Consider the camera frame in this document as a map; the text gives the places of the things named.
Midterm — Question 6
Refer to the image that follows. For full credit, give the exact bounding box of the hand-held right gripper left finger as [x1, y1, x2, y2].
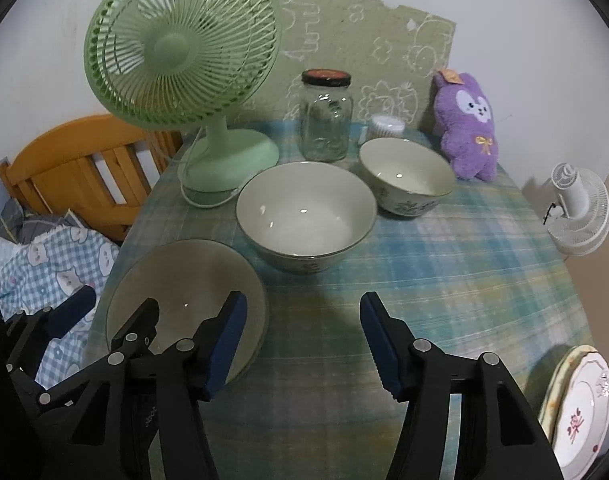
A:
[59, 290, 248, 480]

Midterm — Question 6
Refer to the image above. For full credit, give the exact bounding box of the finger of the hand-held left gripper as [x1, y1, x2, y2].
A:
[4, 285, 96, 377]
[33, 297, 160, 412]

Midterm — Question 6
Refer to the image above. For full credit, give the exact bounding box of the white red flower plate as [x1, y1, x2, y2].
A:
[552, 350, 609, 471]

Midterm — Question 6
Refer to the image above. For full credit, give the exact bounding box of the grey patterned bedding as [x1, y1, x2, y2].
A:
[0, 210, 80, 241]

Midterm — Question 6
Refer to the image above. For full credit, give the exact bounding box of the glass jar with dark lid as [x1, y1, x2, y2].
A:
[298, 68, 354, 163]

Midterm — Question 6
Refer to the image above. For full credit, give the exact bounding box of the white standing fan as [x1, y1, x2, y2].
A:
[543, 162, 609, 257]

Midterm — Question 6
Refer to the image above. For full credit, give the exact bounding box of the blue flower ceramic bowl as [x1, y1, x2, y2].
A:
[359, 138, 456, 220]

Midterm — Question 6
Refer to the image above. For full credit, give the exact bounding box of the green printed wall mat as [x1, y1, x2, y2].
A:
[244, 0, 458, 136]

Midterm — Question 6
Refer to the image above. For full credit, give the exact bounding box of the white fan power cable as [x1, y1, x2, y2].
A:
[178, 127, 241, 209]

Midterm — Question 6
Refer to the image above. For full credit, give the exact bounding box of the plaid tablecloth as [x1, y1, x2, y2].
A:
[84, 120, 593, 480]

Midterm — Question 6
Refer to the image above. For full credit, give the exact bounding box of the small floral ceramic bowl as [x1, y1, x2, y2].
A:
[105, 239, 269, 386]

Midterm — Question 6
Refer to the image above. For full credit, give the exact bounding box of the green desk fan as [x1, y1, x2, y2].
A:
[83, 0, 284, 193]

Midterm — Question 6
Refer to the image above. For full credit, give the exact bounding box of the wide floral ceramic bowl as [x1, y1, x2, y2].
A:
[235, 161, 378, 275]

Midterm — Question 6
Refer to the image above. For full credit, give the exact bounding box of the scalloped yellow flower plate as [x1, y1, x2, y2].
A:
[543, 345, 598, 448]

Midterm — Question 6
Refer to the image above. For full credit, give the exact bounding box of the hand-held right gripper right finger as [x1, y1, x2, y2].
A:
[359, 291, 565, 480]

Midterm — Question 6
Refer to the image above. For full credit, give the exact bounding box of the cotton swab container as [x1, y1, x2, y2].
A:
[367, 114, 406, 143]

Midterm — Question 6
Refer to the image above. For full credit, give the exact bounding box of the orange wooden slatted frame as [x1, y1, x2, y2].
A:
[0, 114, 185, 243]

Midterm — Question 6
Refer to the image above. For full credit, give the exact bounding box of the purple plush bunny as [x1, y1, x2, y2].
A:
[431, 69, 500, 182]

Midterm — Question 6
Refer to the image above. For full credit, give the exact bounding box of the blue checked blanket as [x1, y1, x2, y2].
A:
[0, 225, 122, 391]

